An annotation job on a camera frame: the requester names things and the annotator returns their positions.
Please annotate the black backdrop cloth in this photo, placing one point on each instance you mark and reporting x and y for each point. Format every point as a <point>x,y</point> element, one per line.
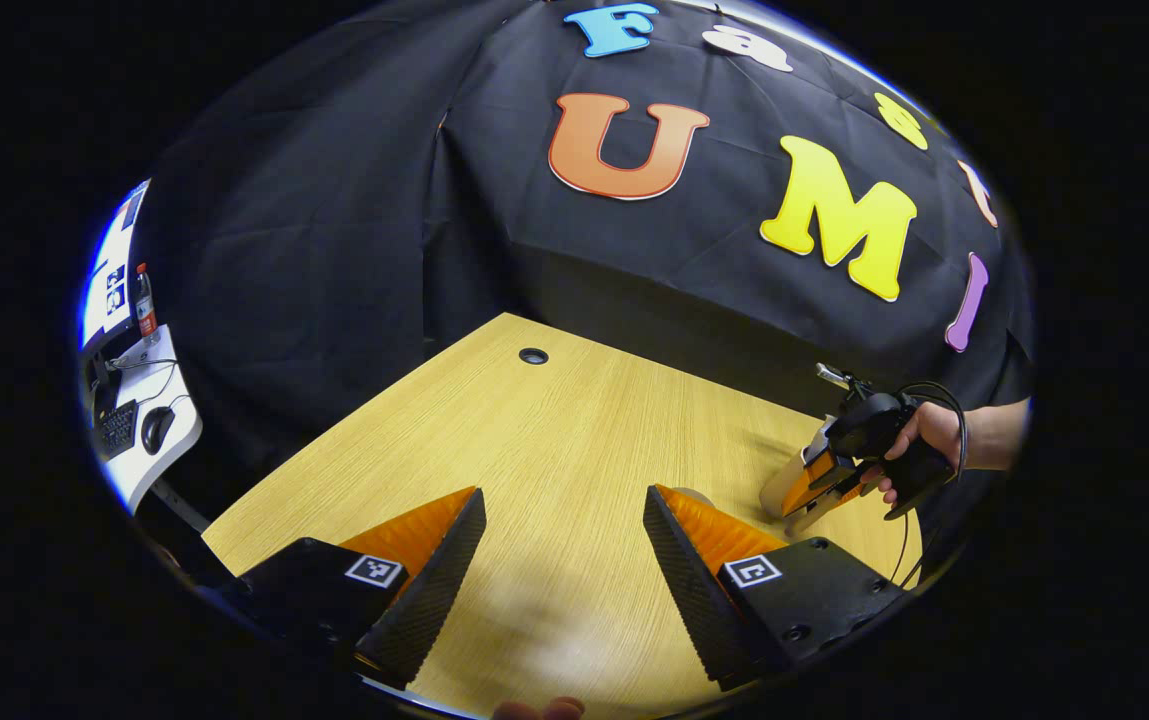
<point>334,230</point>

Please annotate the brown round coaster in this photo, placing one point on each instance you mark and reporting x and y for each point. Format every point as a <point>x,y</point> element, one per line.
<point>692,496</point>

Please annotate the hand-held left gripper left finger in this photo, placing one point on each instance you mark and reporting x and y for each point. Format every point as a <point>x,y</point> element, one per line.
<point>434,595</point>

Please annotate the plastic water bottle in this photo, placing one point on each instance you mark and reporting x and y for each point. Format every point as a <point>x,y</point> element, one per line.
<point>145,310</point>

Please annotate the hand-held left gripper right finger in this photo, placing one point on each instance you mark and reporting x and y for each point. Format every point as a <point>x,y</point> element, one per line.
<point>689,595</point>

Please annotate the beige cup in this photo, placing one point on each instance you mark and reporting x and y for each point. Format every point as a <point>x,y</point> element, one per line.
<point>779,485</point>

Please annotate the wooden desktop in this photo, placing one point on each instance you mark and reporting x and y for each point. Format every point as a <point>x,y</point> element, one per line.
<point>554,470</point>

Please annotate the white side desk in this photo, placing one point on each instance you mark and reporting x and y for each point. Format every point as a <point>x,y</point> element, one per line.
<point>169,470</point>

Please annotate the computer monitor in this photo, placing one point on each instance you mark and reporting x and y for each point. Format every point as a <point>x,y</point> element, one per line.
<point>109,270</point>

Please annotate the black keyboard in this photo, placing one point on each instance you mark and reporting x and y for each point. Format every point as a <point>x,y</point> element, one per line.
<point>118,430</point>

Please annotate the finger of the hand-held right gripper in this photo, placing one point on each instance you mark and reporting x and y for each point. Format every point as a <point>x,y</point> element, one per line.
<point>819,480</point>

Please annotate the black computer mouse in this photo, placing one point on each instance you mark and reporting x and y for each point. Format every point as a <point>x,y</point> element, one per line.
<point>157,430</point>

